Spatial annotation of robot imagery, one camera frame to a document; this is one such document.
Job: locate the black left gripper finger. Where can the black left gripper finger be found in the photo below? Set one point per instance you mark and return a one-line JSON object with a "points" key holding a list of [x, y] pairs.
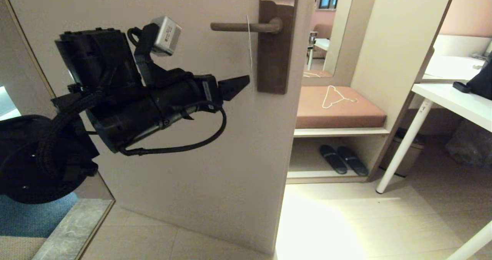
{"points": [[232, 88]]}

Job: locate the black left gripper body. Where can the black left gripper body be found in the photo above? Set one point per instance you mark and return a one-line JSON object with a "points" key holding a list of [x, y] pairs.
{"points": [[161, 106]]}

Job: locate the blue do-not-disturb door sign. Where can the blue do-not-disturb door sign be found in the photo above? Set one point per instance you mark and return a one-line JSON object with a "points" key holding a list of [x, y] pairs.
{"points": [[249, 41]]}

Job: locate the bronze door lock plate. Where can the bronze door lock plate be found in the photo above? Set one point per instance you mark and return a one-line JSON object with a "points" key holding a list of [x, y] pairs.
{"points": [[275, 60]]}

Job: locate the beige wooden door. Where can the beige wooden door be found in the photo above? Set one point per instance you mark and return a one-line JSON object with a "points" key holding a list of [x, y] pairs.
{"points": [[173, 175]]}

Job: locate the grey marble door threshold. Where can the grey marble door threshold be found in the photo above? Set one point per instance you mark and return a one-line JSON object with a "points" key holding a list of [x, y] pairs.
{"points": [[77, 229]]}

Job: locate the brown bench cushion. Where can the brown bench cushion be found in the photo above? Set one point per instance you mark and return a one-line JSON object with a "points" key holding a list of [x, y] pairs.
{"points": [[346, 116]]}

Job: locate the dark slipper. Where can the dark slipper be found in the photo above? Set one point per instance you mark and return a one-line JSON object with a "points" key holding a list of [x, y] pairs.
{"points": [[353, 162], [333, 160]]}

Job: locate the beige wardrobe shelf unit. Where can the beige wardrobe shelf unit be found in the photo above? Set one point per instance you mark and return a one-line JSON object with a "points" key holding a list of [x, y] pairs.
{"points": [[403, 22]]}

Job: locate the beige waste bin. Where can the beige waste bin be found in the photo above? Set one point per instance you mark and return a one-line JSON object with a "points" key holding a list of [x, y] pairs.
{"points": [[407, 156]]}

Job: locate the white washbasin counter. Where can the white washbasin counter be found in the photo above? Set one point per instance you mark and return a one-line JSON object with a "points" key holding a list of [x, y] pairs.
{"points": [[449, 68]]}

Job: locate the white table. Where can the white table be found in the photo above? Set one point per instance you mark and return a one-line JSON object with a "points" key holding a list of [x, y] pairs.
{"points": [[453, 98]]}

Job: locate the small black case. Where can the small black case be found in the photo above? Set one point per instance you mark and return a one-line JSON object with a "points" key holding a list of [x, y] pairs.
{"points": [[461, 88]]}

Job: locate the grey plastic bag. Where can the grey plastic bag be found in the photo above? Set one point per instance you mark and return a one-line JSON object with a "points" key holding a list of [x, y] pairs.
{"points": [[469, 148]]}

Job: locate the black bag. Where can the black bag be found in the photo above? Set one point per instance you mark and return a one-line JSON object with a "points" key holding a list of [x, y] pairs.
{"points": [[482, 83]]}

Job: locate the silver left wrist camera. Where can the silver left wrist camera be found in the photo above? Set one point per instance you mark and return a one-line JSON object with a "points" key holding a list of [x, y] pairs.
{"points": [[167, 35]]}

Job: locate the wall mirror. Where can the wall mirror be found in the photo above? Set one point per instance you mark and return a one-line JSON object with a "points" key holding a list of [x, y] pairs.
{"points": [[326, 56]]}

